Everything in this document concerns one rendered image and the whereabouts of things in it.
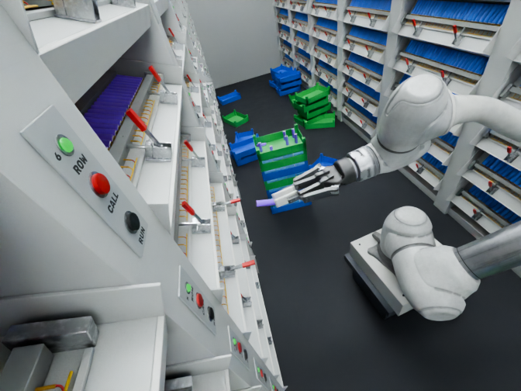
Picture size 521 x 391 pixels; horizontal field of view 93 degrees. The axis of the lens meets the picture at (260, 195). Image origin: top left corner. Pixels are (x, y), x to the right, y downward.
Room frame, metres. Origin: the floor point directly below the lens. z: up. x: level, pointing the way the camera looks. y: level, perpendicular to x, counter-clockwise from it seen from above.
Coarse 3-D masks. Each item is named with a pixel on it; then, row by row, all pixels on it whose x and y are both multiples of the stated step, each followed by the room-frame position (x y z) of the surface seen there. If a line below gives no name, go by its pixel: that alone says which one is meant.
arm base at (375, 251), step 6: (372, 234) 0.65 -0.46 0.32; (378, 234) 0.63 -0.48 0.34; (378, 240) 0.60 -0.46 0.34; (378, 246) 0.58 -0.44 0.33; (372, 252) 0.56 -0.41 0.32; (378, 252) 0.55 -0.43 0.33; (378, 258) 0.53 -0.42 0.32; (384, 258) 0.51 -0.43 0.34; (384, 264) 0.50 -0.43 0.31; (390, 264) 0.48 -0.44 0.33; (390, 270) 0.47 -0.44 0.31
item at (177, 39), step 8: (168, 32) 1.51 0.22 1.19; (176, 32) 1.51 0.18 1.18; (176, 40) 1.35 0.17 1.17; (184, 40) 1.51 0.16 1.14; (176, 48) 1.35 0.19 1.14; (184, 48) 1.40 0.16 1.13; (176, 56) 1.08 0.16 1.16; (184, 56) 1.22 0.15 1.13; (184, 64) 1.15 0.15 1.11; (184, 72) 1.12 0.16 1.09
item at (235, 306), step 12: (216, 180) 0.81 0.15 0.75; (216, 192) 0.75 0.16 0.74; (216, 228) 0.56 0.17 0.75; (228, 228) 0.56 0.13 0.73; (216, 240) 0.51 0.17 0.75; (228, 240) 0.50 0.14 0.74; (228, 252) 0.46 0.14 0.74; (228, 264) 0.42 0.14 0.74; (228, 288) 0.34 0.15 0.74; (228, 300) 0.31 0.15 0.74; (240, 300) 0.31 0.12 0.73; (240, 312) 0.28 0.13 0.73; (240, 324) 0.25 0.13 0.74
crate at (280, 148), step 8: (296, 128) 1.42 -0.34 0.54; (264, 136) 1.44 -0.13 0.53; (272, 136) 1.44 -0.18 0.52; (280, 136) 1.44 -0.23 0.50; (288, 136) 1.44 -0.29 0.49; (256, 144) 1.43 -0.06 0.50; (272, 144) 1.40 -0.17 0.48; (280, 144) 1.37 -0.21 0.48; (296, 144) 1.24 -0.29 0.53; (304, 144) 1.24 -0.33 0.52; (264, 152) 1.25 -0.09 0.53; (272, 152) 1.25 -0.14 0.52; (280, 152) 1.25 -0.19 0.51; (288, 152) 1.25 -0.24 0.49; (264, 160) 1.25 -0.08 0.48
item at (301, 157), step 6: (306, 150) 1.24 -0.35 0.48; (294, 156) 1.25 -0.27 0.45; (300, 156) 1.24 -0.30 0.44; (306, 156) 1.24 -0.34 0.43; (270, 162) 1.25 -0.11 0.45; (276, 162) 1.25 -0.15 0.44; (282, 162) 1.25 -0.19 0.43; (288, 162) 1.25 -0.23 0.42; (294, 162) 1.24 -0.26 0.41; (264, 168) 1.25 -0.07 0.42; (270, 168) 1.25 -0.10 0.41
